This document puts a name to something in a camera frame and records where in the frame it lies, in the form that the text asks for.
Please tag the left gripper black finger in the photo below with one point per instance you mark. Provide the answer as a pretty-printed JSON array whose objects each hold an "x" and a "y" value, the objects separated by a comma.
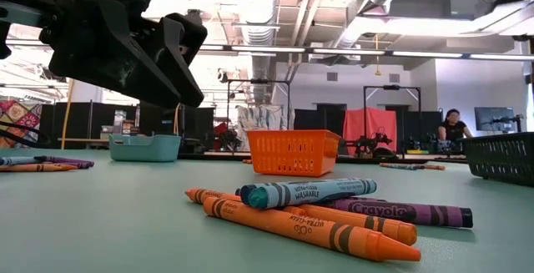
[
  {"x": 187, "y": 35},
  {"x": 104, "y": 47}
]

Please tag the blue crayon teal wax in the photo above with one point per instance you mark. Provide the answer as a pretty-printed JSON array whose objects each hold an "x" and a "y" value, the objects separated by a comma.
[{"x": 317, "y": 193}]

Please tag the purple crayon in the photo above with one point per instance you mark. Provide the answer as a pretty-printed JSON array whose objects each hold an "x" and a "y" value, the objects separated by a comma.
[
  {"x": 417, "y": 214},
  {"x": 58, "y": 159},
  {"x": 85, "y": 165},
  {"x": 365, "y": 198}
]

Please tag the black background robot arm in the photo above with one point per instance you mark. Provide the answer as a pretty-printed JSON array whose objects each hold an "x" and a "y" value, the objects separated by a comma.
[{"x": 369, "y": 143}]

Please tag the black partition panel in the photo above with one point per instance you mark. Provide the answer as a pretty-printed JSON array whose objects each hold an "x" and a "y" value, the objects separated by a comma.
[
  {"x": 167, "y": 122},
  {"x": 83, "y": 122}
]

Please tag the long ceiling light strip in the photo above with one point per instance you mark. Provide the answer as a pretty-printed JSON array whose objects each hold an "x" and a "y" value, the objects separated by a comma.
[{"x": 267, "y": 49}]

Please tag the teal plastic bin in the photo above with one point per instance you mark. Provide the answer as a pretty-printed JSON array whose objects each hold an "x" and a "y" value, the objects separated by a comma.
[{"x": 144, "y": 150}]

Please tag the colourful patterned quilt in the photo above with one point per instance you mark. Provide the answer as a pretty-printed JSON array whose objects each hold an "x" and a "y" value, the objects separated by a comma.
[{"x": 18, "y": 116}]

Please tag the white plastic sheet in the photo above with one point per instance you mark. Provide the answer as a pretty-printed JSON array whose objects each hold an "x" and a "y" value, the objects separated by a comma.
[{"x": 260, "y": 118}]

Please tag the orange plastic basket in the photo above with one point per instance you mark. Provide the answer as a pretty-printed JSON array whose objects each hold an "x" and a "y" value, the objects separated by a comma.
[{"x": 292, "y": 152}]

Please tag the green table mat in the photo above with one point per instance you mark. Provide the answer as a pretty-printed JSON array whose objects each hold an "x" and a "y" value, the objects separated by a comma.
[{"x": 125, "y": 223}]

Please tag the red cloth curtain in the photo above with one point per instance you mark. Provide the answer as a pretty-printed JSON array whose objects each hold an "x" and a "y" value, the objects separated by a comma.
[{"x": 367, "y": 120}]

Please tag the person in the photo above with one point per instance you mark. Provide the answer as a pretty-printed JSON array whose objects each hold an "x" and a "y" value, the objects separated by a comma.
[{"x": 452, "y": 131}]

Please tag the black plastic basket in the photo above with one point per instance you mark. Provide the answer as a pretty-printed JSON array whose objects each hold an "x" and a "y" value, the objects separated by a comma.
[{"x": 500, "y": 160}]

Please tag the black metal frame stand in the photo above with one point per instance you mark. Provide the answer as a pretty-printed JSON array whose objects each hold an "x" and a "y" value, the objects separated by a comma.
[
  {"x": 392, "y": 87},
  {"x": 258, "y": 81}
]

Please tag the dark wall monitor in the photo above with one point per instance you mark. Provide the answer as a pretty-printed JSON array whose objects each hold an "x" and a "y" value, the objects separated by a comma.
[{"x": 492, "y": 116}]

